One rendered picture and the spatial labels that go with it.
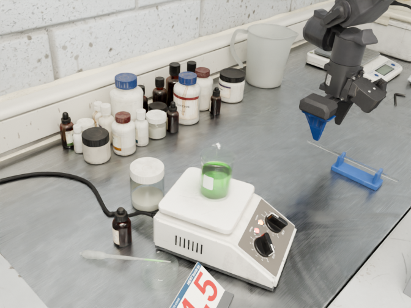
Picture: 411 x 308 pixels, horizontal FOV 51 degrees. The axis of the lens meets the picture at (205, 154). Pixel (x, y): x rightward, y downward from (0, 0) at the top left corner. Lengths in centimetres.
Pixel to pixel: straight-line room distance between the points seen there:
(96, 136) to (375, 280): 56
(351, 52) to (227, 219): 38
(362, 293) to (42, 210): 54
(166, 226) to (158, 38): 60
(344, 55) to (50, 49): 58
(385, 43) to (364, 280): 108
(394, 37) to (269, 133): 75
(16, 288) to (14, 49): 46
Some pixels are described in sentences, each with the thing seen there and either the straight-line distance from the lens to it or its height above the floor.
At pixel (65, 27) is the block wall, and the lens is 97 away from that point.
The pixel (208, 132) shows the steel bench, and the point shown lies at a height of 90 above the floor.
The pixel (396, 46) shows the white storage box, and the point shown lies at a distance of 164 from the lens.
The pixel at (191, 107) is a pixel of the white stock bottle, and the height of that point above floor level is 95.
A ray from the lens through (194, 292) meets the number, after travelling 62.
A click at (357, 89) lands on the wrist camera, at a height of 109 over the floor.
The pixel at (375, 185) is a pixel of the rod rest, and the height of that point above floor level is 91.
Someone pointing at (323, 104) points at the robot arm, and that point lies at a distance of 81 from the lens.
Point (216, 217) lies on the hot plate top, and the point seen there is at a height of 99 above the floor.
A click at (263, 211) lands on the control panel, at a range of 70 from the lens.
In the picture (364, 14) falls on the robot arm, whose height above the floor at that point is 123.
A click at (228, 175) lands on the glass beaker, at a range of 64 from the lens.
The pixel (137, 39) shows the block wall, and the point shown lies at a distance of 109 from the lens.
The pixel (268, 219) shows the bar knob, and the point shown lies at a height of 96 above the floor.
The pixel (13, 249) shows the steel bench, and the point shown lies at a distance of 75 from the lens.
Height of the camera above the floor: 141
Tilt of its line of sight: 34 degrees down
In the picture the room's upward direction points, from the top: 4 degrees clockwise
